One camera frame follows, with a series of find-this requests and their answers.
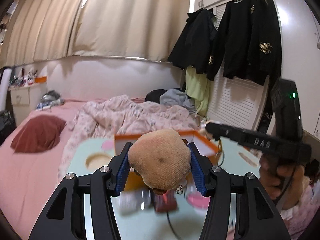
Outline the cartoon figure keychain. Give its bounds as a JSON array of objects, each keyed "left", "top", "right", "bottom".
[{"left": 199, "top": 120, "right": 221, "bottom": 141}]

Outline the black hanging jacket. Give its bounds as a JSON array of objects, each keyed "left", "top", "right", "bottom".
[{"left": 168, "top": 0, "right": 281, "bottom": 86}]

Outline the white bedside drawer unit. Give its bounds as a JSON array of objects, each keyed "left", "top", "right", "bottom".
[{"left": 9, "top": 83, "right": 47, "bottom": 126}]

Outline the pink floral duvet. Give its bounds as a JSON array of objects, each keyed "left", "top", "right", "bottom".
[{"left": 57, "top": 95, "right": 199, "bottom": 181}]

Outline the person's right hand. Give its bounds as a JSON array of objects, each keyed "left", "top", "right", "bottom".
[{"left": 259, "top": 155, "right": 305, "bottom": 210}]

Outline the grey clothing pile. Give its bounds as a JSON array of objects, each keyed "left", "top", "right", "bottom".
[{"left": 159, "top": 89, "right": 196, "bottom": 114}]

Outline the dark red pillow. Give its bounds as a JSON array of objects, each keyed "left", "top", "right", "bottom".
[{"left": 10, "top": 115, "right": 66, "bottom": 153}]

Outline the clear plastic wrap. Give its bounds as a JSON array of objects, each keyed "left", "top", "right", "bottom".
[{"left": 116, "top": 189, "right": 151, "bottom": 215}]

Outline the dark red mahjong block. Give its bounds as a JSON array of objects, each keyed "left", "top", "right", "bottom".
[{"left": 152, "top": 190, "right": 178, "bottom": 213}]

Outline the white paper roll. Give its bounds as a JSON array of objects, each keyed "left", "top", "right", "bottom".
[{"left": 0, "top": 68, "right": 12, "bottom": 111}]

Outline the pink heart-shaped case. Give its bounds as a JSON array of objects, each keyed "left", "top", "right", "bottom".
[{"left": 185, "top": 184, "right": 210, "bottom": 210}]

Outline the black clothing on bed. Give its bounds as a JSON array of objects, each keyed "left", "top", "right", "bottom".
[{"left": 144, "top": 89, "right": 167, "bottom": 104}]

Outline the orange cardboard box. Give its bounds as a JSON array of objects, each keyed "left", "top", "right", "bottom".
[{"left": 114, "top": 131, "right": 221, "bottom": 191}]

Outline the clothes bundle on bed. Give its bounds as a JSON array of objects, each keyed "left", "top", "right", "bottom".
[{"left": 36, "top": 90, "right": 65, "bottom": 111}]

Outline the small orange box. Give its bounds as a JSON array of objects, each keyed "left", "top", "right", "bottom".
[{"left": 34, "top": 76, "right": 47, "bottom": 83}]

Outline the beige curtain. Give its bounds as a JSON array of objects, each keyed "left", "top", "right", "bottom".
[{"left": 1, "top": 0, "right": 189, "bottom": 66}]

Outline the tan plush toy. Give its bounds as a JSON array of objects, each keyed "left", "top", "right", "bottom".
[{"left": 128, "top": 129, "right": 191, "bottom": 195}]

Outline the light green hanging garment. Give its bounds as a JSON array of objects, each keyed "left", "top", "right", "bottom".
[{"left": 185, "top": 66, "right": 211, "bottom": 116}]

